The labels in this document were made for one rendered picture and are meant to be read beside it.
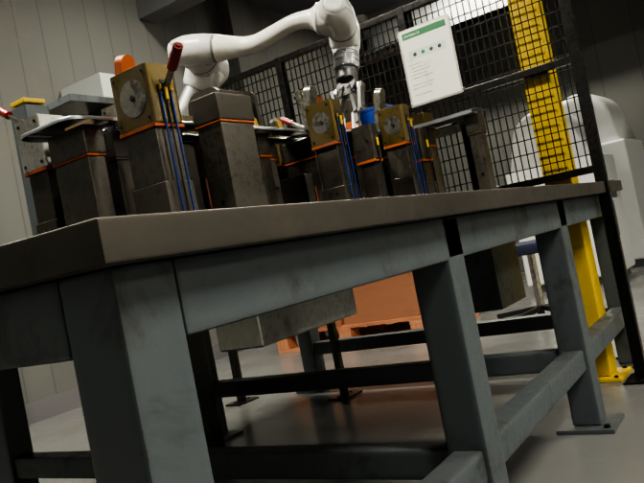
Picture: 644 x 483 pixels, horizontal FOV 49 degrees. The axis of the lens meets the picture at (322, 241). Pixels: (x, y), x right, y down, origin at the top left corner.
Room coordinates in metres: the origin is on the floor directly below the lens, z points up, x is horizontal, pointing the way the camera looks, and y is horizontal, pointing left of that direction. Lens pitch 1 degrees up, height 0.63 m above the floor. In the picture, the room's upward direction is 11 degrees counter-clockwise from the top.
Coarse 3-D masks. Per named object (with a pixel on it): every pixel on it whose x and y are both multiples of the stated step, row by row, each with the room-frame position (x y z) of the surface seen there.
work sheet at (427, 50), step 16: (448, 16) 2.71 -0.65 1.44; (400, 32) 2.82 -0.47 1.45; (416, 32) 2.78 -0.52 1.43; (432, 32) 2.75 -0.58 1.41; (448, 32) 2.71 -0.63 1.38; (400, 48) 2.83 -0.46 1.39; (416, 48) 2.79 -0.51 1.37; (432, 48) 2.75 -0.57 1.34; (448, 48) 2.72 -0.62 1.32; (416, 64) 2.80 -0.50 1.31; (432, 64) 2.76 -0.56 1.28; (448, 64) 2.72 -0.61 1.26; (416, 80) 2.81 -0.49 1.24; (432, 80) 2.77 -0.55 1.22; (448, 80) 2.73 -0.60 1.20; (416, 96) 2.81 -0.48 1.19; (432, 96) 2.78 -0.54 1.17; (448, 96) 2.74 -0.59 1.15
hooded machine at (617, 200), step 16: (576, 128) 5.60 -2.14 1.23; (528, 144) 5.71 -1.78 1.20; (512, 160) 5.80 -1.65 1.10; (576, 160) 5.49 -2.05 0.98; (608, 160) 5.70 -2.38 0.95; (512, 176) 5.77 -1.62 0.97; (528, 176) 5.70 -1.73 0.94; (592, 176) 5.44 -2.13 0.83; (608, 176) 5.58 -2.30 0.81; (624, 224) 5.78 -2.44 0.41; (528, 240) 5.76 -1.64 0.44; (592, 240) 5.49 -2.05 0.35; (624, 240) 5.68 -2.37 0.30; (624, 256) 5.57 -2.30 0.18; (528, 272) 5.79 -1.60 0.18; (544, 288) 5.77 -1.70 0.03
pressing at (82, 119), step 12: (60, 120) 1.37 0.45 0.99; (72, 120) 1.42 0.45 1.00; (84, 120) 1.44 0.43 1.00; (96, 120) 1.46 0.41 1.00; (108, 120) 1.48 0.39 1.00; (36, 132) 1.47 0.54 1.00; (48, 132) 1.48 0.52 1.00; (60, 132) 1.51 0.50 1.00; (264, 132) 1.96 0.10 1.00; (276, 132) 1.99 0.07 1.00; (288, 132) 2.03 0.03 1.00; (300, 132) 2.06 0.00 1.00; (348, 132) 2.23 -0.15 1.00
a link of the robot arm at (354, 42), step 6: (354, 36) 2.38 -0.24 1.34; (330, 42) 2.42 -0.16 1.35; (336, 42) 2.38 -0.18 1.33; (342, 42) 2.38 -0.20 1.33; (348, 42) 2.38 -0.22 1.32; (354, 42) 2.39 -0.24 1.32; (336, 48) 2.41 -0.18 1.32; (342, 48) 2.40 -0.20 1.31; (348, 48) 2.40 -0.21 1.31; (354, 48) 2.41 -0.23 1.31
